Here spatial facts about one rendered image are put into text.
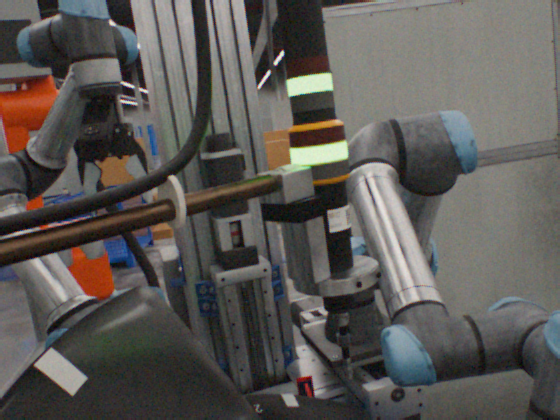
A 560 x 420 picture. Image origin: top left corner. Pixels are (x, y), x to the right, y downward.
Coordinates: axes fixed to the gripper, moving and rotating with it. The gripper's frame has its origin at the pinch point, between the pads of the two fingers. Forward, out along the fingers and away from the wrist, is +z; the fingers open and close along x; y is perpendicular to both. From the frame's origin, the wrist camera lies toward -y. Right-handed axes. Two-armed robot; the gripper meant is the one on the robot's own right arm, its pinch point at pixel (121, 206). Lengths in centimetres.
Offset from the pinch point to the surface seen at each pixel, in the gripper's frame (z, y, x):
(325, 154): -8, -53, -25
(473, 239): 56, 128, -126
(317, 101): -12, -52, -25
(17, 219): -8, -64, -7
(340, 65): -28, 128, -75
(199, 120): -11, -57, -16
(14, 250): -7, -64, -6
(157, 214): -6, -60, -13
